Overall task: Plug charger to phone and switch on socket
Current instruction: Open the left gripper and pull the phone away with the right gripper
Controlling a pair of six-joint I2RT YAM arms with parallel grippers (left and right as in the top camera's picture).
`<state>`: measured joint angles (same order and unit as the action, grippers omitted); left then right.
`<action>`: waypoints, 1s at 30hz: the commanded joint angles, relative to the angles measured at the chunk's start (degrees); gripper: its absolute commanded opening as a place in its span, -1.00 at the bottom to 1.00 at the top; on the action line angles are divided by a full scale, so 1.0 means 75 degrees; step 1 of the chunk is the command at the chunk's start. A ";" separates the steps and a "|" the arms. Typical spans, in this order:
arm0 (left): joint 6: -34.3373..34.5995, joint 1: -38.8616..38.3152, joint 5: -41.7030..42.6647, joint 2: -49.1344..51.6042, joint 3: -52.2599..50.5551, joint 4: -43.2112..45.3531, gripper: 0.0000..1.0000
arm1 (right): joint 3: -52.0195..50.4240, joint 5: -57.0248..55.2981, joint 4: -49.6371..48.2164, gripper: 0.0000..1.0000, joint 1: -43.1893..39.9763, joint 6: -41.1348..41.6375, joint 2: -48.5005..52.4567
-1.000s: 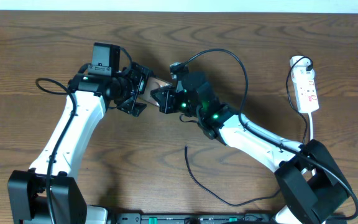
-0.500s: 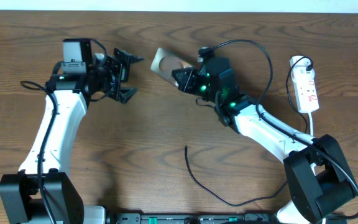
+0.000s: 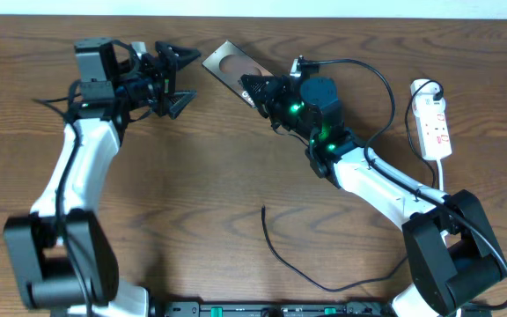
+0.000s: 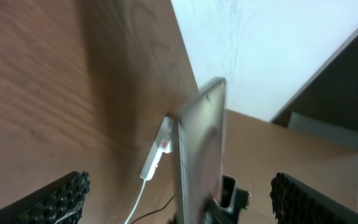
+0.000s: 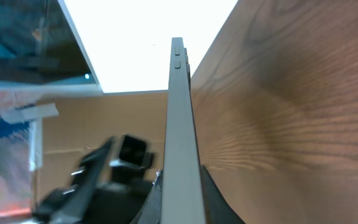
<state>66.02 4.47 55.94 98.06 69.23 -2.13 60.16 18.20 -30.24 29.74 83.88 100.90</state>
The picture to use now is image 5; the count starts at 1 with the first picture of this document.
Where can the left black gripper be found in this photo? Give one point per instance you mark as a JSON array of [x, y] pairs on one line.
[[127, 162]]

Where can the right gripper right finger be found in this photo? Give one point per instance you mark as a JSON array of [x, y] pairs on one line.
[[218, 211]]

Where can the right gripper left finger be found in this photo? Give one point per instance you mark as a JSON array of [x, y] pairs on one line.
[[150, 212]]

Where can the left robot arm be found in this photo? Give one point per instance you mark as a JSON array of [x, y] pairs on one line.
[[112, 207]]

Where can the Samsung Galaxy smartphone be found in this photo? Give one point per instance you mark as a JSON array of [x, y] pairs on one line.
[[182, 193]]

